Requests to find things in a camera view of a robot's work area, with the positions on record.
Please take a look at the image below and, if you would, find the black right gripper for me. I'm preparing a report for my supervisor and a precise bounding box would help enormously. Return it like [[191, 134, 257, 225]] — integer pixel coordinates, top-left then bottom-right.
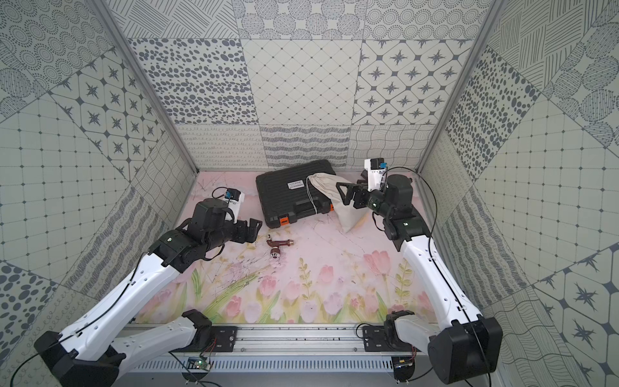
[[338, 179, 394, 219]]

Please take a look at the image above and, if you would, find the cream cloth drawstring bag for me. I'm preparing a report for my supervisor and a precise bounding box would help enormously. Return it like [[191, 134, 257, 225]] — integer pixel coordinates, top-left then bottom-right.
[[308, 173, 369, 233]]

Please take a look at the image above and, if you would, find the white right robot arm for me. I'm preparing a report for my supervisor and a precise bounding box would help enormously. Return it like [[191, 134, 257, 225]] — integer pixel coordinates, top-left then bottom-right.
[[336, 171, 503, 385]]

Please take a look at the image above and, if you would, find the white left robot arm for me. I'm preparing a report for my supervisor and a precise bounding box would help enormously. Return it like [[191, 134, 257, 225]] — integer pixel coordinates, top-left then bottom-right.
[[35, 198, 263, 386]]

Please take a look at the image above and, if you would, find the black plastic tool case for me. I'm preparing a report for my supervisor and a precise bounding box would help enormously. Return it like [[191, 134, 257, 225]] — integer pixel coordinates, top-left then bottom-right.
[[256, 160, 335, 229]]

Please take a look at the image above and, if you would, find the maroon garden hose nozzle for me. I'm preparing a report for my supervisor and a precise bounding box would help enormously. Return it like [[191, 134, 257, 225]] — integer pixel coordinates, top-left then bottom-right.
[[266, 235, 294, 260]]

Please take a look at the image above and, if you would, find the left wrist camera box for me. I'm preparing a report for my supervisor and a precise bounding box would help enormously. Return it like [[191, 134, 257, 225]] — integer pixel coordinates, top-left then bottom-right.
[[223, 188, 245, 223]]

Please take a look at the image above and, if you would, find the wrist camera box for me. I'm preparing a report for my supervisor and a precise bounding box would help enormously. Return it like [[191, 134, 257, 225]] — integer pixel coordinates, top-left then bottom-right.
[[223, 188, 245, 223], [364, 157, 387, 192]]

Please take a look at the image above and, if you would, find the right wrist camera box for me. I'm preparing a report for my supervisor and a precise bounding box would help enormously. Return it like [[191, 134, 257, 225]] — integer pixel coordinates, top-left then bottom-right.
[[364, 157, 387, 192]]

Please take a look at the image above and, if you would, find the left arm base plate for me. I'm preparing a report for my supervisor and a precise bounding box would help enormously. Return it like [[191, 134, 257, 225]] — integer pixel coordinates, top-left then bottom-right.
[[173, 326, 239, 353]]

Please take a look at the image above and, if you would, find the aluminium front rail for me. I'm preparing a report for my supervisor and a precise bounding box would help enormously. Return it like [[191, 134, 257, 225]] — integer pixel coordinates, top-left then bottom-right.
[[96, 322, 499, 358]]

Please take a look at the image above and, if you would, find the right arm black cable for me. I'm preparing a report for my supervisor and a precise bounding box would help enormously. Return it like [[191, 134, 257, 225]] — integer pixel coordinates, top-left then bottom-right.
[[355, 165, 493, 387]]

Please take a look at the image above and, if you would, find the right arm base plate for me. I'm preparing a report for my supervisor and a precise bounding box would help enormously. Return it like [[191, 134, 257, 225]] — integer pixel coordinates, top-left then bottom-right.
[[356, 323, 430, 352]]

